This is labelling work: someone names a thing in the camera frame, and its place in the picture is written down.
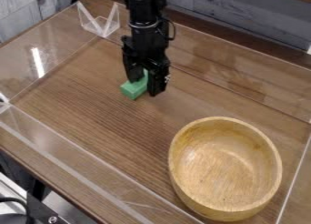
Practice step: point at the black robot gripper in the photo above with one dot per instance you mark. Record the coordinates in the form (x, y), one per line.
(144, 52)

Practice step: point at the green rectangular block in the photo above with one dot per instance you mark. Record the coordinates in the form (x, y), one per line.
(132, 90)

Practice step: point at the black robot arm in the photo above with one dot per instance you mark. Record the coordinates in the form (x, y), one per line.
(146, 11)

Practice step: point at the brown wooden bowl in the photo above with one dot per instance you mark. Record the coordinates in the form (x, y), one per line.
(224, 168)

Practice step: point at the clear acrylic corner bracket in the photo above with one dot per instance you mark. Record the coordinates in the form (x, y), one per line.
(101, 26)

